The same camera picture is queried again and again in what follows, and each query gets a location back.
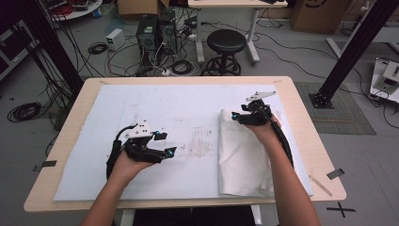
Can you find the white desk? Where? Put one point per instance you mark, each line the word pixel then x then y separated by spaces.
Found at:
pixel 235 3

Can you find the large cardboard box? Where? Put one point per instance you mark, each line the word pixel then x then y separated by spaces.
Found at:
pixel 320 15

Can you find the black metal stand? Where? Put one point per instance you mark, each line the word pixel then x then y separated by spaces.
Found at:
pixel 354 50
pixel 53 44

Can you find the black round stool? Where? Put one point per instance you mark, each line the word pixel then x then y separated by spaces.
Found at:
pixel 226 40

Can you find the white power supply box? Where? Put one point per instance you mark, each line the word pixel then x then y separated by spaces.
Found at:
pixel 114 39

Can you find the black tape cross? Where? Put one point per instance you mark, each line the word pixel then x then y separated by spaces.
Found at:
pixel 341 209

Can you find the white t-shirt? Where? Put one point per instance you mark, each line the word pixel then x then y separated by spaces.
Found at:
pixel 241 157

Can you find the small cardboard box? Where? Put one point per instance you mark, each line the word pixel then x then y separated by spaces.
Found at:
pixel 138 7

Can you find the black computer tower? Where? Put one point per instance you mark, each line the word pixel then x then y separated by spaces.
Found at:
pixel 146 37
pixel 167 31

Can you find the white flat device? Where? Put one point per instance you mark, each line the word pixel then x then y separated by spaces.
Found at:
pixel 381 78

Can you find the person's dark pants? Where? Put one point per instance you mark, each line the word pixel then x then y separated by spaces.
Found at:
pixel 194 218

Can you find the black tape strip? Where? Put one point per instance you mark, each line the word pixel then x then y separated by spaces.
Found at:
pixel 49 163
pixel 335 174

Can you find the white foam mat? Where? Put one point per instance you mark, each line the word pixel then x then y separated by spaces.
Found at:
pixel 172 103

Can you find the grey floor mat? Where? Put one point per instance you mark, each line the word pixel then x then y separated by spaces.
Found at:
pixel 345 109

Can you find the white power strip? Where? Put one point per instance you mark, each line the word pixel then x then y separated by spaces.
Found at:
pixel 166 72

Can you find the person's right hand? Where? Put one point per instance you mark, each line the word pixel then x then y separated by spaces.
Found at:
pixel 266 133

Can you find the round white table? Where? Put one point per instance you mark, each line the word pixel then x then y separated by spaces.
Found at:
pixel 78 14

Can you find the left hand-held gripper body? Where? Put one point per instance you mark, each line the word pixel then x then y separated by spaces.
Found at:
pixel 139 149

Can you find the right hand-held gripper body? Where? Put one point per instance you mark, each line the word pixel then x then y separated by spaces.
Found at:
pixel 258 117

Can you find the person's left hand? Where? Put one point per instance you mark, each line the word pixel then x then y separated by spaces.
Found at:
pixel 130 171

